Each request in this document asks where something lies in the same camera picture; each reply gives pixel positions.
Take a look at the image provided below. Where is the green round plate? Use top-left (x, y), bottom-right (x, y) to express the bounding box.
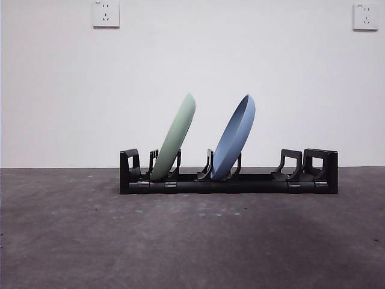
top-left (149, 92), bottom-right (197, 182)

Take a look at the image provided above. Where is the blue round plate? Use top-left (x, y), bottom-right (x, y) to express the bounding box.
top-left (209, 93), bottom-right (257, 181)

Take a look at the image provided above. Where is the black plate rack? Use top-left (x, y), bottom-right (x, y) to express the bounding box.
top-left (119, 148), bottom-right (338, 195)

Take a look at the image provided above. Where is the white wall power socket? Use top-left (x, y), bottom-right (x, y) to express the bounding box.
top-left (92, 0), bottom-right (120, 30)
top-left (352, 3), bottom-right (379, 31)

